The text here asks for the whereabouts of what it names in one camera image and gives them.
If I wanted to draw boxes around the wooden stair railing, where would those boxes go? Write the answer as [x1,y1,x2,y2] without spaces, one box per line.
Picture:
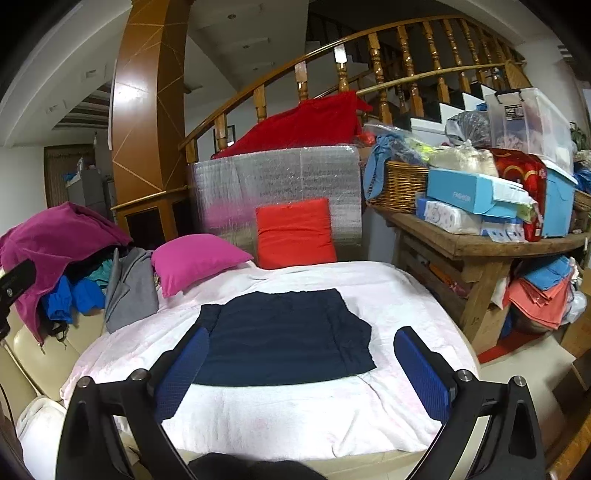
[178,16,532,162]

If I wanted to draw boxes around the red orange cushion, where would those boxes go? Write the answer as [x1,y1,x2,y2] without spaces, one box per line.
[255,198,338,270]

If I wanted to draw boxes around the large wicker basket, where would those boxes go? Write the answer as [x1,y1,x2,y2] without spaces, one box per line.
[365,161,430,214]

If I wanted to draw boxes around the clear plastic storage box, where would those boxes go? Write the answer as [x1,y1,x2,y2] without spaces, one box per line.
[485,88,573,160]

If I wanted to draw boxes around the beige filled plastic bag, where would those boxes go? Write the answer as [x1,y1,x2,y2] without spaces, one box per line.
[429,141,499,178]

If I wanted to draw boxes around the magenta pillow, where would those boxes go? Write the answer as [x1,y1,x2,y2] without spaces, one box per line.
[151,234,254,298]

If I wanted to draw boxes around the small blue white boxes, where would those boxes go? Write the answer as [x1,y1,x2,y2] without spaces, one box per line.
[480,217,529,243]

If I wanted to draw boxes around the neon yellow cloth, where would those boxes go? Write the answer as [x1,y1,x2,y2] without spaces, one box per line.
[406,141,437,162]

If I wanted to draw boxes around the wooden cabinet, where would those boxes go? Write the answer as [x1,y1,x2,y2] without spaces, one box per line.
[111,187,195,250]

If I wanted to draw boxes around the silver foil mat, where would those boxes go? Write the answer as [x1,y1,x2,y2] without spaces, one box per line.
[189,144,363,259]

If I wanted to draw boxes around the white tissue pack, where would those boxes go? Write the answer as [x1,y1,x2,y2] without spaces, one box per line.
[416,198,483,235]

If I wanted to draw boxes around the white box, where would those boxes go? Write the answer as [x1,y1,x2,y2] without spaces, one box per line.
[410,117,448,139]

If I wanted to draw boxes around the grey cabinet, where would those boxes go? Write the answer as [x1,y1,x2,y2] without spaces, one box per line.
[67,168,112,213]

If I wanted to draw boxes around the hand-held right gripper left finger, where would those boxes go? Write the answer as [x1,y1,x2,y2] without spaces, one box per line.
[55,325,211,480]

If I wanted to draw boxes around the beige leather sofa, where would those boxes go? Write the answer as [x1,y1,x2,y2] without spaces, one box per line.
[0,309,109,407]

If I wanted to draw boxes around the magenta garment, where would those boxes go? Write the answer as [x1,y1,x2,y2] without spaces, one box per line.
[0,202,134,344]

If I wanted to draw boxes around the black garment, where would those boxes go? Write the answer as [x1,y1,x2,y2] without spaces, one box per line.
[69,249,116,278]

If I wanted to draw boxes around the wooden table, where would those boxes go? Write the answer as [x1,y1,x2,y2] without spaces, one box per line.
[369,203,591,342]

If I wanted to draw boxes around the curved wooden column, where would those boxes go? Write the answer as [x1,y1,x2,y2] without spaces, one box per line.
[111,0,190,213]

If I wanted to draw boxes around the red gift box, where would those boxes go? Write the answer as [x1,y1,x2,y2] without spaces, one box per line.
[489,148,548,243]

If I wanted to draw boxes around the open cardboard box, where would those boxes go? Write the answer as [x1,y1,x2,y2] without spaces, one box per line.
[561,295,591,358]

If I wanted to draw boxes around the blue storage bin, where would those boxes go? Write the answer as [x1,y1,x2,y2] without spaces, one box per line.
[540,159,578,238]

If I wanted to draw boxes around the light blue cloth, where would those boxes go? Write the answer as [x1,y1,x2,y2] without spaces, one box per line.
[362,135,416,201]

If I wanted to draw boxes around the stack of salmon cloths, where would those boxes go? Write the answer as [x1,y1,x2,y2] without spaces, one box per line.
[503,277,573,330]

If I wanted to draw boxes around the red cloth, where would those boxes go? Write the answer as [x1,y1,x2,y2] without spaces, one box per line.
[212,90,374,160]

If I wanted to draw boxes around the folded blue cloths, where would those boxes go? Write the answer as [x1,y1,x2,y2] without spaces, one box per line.
[522,256,573,291]

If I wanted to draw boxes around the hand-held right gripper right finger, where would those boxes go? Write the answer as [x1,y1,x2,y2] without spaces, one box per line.
[393,326,548,480]

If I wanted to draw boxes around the navy blue jacket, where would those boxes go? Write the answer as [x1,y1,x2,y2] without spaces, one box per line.
[194,288,377,387]

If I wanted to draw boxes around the white plastic bag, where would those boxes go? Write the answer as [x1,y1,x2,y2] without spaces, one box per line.
[566,288,588,324]

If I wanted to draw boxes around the dark filled plastic bag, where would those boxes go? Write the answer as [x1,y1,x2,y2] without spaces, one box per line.
[444,111,492,148]

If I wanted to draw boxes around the grey jacket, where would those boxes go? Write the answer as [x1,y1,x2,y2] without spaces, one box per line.
[104,248,160,334]

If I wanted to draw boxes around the light blue cardboard box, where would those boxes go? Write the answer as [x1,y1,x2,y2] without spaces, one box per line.
[426,167,539,219]

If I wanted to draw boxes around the green plant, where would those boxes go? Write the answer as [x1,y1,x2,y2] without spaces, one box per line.
[570,122,591,153]

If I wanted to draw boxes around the white pink fluffy blanket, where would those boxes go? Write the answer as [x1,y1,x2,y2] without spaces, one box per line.
[16,260,481,480]

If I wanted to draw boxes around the bright blue garment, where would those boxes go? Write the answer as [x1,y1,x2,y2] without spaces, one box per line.
[41,274,107,324]

